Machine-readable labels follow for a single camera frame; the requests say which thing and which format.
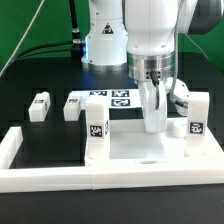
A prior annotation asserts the grey braided camera cable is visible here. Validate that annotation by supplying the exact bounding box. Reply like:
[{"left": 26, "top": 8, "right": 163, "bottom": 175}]
[{"left": 168, "top": 0, "right": 189, "bottom": 108}]

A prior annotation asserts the white cable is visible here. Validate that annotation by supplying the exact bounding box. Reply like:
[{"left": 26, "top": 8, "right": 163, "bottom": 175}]
[{"left": 0, "top": 0, "right": 46, "bottom": 76}]

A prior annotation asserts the white L-shaped fence frame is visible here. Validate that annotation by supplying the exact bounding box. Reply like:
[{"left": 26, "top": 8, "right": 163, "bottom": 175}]
[{"left": 0, "top": 127, "right": 224, "bottom": 193}]

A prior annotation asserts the fiducial marker sheet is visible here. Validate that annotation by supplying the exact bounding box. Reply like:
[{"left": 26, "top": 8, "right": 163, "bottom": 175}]
[{"left": 80, "top": 89, "right": 141, "bottom": 109}]

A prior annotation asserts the white desk top panel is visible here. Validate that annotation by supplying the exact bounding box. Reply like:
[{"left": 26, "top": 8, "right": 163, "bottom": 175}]
[{"left": 84, "top": 118, "right": 224, "bottom": 166}]

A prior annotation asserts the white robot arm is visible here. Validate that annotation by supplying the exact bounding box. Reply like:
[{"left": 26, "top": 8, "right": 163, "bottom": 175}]
[{"left": 82, "top": 0, "right": 224, "bottom": 133}]

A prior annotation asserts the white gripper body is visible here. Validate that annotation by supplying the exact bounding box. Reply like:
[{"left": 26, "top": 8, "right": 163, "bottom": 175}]
[{"left": 138, "top": 79, "right": 189, "bottom": 133}]

